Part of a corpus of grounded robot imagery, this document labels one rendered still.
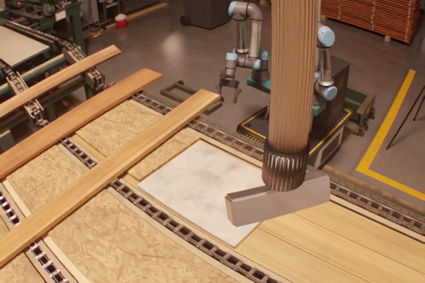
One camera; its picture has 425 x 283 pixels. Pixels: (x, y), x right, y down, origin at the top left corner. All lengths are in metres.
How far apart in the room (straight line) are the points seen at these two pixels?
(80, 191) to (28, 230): 0.37
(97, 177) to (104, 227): 0.31
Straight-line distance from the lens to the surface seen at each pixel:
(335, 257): 1.57
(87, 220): 1.74
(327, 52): 2.29
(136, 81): 2.65
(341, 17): 6.80
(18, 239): 1.75
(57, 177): 2.03
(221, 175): 1.84
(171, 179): 1.84
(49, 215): 1.77
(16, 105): 2.75
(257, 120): 3.11
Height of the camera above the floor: 2.08
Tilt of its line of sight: 34 degrees down
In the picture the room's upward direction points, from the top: 3 degrees counter-clockwise
